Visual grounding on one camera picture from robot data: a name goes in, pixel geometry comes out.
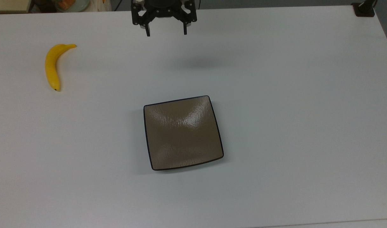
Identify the white plastic bag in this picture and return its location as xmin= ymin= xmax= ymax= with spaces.
xmin=89 ymin=0 xmax=113 ymax=12

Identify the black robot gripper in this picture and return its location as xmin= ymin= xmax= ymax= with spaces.
xmin=131 ymin=0 xmax=198 ymax=37

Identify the black table clamp mount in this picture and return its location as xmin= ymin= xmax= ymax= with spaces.
xmin=351 ymin=0 xmax=377 ymax=17

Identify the pale green bowl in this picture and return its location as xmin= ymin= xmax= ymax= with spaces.
xmin=52 ymin=0 xmax=90 ymax=12

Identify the square brown ceramic plate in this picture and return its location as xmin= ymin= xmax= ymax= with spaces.
xmin=143 ymin=95 xmax=224 ymax=171

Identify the white rectangular side table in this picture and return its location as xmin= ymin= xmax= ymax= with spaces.
xmin=260 ymin=218 xmax=387 ymax=228

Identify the yellow banana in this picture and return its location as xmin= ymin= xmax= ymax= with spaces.
xmin=45 ymin=44 xmax=77 ymax=92

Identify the light wooden furniture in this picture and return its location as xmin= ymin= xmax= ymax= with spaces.
xmin=0 ymin=0 xmax=34 ymax=14

